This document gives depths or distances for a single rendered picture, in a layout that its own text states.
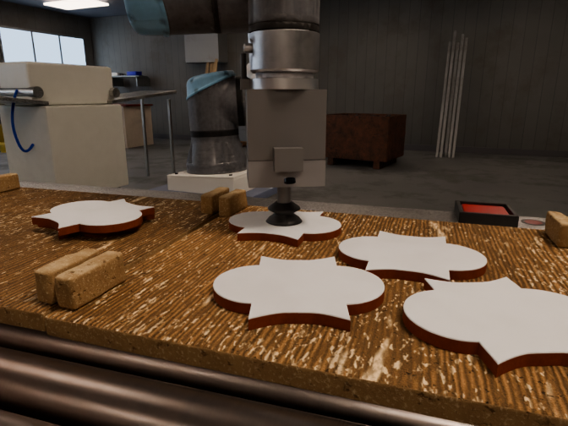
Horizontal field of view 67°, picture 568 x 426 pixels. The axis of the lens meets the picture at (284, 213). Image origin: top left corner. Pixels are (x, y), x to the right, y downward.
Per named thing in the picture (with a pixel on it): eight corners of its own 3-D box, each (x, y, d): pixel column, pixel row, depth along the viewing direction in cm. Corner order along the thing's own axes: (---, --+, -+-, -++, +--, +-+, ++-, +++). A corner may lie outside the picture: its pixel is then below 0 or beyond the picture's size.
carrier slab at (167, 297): (239, 215, 64) (238, 204, 63) (555, 243, 51) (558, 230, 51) (46, 335, 32) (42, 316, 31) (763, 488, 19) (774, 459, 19)
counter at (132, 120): (72, 139, 1091) (67, 103, 1067) (155, 144, 990) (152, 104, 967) (42, 143, 1016) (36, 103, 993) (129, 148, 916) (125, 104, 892)
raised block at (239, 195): (236, 205, 62) (236, 187, 62) (248, 207, 62) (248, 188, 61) (217, 216, 57) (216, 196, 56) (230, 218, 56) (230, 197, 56)
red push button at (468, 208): (460, 211, 67) (461, 203, 67) (502, 215, 65) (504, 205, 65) (463, 222, 62) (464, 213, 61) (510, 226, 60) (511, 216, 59)
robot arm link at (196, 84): (193, 129, 111) (187, 73, 107) (245, 127, 111) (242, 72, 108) (186, 132, 99) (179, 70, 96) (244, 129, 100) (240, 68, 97)
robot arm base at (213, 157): (203, 166, 117) (199, 128, 114) (256, 165, 113) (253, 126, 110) (175, 174, 103) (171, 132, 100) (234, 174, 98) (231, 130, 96)
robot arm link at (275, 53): (326, 30, 43) (243, 28, 42) (324, 78, 44) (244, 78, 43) (313, 39, 50) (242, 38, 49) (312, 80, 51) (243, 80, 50)
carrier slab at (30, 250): (19, 195, 76) (19, 186, 76) (235, 213, 64) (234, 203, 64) (-277, 269, 44) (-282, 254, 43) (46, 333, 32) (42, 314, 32)
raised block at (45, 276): (89, 273, 39) (85, 244, 38) (106, 275, 38) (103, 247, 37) (34, 303, 33) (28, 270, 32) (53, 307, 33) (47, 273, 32)
